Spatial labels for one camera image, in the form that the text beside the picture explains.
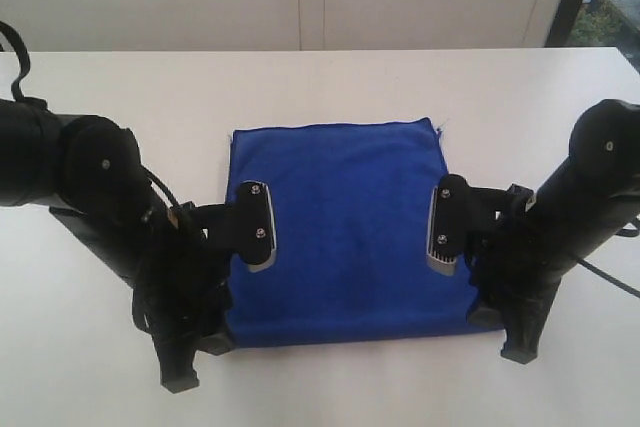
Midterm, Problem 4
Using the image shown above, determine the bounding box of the blue terry towel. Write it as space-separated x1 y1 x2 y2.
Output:
227 118 475 348

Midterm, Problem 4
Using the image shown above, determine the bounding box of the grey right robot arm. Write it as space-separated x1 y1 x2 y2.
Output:
467 99 639 364

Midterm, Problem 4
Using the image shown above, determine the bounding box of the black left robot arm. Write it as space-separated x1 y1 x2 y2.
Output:
1 100 231 393

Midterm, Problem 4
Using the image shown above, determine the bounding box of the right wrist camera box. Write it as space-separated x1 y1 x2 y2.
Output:
426 174 507 276

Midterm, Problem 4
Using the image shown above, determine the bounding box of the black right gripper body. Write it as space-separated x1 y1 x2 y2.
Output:
467 186 557 313

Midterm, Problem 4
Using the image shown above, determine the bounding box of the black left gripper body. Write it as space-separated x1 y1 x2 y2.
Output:
132 199 233 342

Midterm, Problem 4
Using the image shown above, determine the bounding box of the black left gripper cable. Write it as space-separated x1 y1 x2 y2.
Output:
0 21 211 248

